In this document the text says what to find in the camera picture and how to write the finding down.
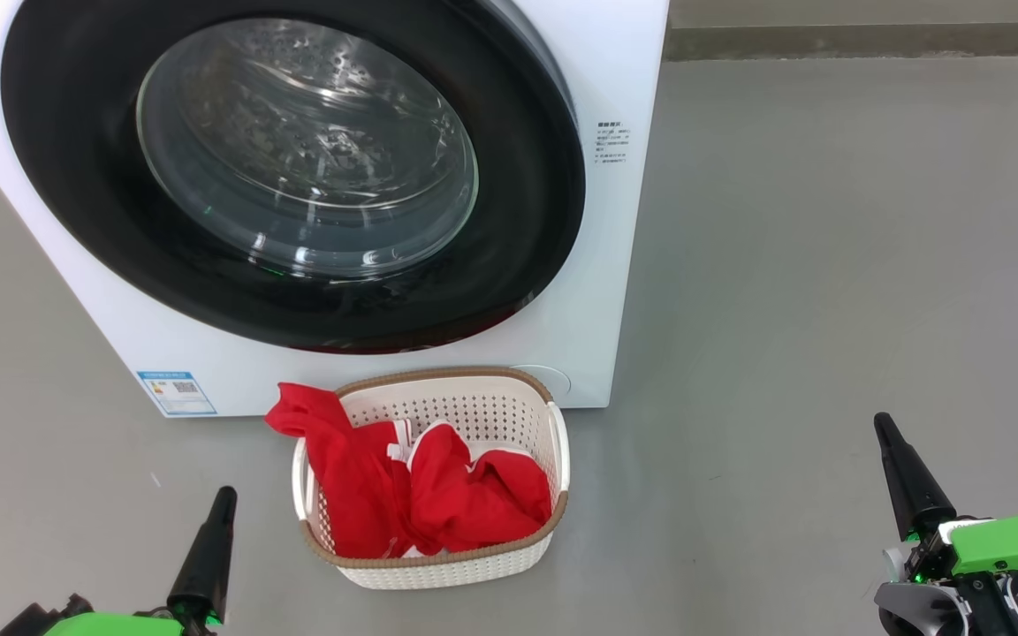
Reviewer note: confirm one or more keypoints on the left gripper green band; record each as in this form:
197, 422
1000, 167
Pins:
120, 625

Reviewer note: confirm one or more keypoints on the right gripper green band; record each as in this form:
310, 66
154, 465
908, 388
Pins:
1004, 543

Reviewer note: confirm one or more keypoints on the red and white garment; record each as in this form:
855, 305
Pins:
359, 495

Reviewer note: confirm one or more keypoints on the black round glass washer door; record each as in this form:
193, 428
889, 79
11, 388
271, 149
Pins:
67, 177

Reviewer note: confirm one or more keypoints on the cream basket with brown rim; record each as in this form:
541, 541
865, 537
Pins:
491, 415

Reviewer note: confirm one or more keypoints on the white front-load washing machine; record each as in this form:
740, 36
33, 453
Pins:
597, 283

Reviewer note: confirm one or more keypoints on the blue energy label sticker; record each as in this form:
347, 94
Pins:
178, 393

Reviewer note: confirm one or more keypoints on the round white filter cover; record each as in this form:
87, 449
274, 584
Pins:
562, 382

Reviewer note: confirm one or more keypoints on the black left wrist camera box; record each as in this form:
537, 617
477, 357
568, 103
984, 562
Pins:
32, 623

